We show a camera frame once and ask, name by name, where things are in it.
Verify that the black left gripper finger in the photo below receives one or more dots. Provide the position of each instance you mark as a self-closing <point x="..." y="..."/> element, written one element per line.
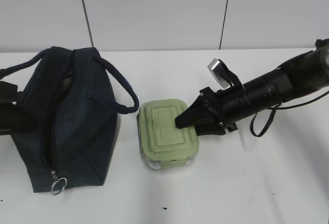
<point x="13" y="118"/>

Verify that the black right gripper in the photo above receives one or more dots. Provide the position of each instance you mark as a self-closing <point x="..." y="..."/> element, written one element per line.
<point x="212" y="112"/>

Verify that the green lidded glass container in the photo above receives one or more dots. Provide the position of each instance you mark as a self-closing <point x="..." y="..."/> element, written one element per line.
<point x="161" y="144"/>

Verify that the dark blue lunch bag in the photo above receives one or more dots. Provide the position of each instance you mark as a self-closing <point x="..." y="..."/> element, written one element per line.
<point x="76" y="97"/>

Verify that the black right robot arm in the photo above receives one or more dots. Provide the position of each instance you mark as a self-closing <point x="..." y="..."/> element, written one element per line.
<point x="293" y="79"/>

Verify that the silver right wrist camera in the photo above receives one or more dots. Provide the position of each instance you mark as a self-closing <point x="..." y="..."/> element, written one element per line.
<point x="225" y="77"/>

